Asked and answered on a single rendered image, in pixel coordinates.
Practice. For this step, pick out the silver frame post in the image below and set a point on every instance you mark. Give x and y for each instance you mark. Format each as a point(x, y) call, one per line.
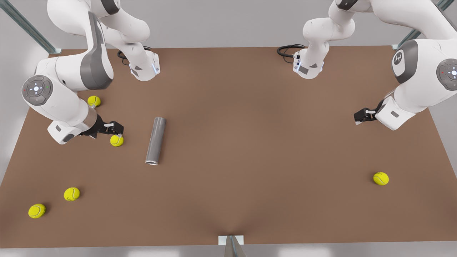
point(232, 246)
point(26, 25)
point(416, 33)

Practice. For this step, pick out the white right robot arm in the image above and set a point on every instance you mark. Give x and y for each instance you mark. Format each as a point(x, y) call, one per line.
point(68, 75)

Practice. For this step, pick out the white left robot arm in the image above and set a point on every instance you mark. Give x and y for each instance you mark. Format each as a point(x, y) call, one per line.
point(425, 78)

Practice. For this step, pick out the grey tennis ball tube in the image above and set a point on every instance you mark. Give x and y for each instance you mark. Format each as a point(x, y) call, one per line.
point(156, 141)

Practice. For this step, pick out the yellow tennis ball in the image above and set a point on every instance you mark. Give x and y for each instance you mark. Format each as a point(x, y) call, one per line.
point(381, 178)
point(36, 211)
point(71, 194)
point(116, 141)
point(94, 101)

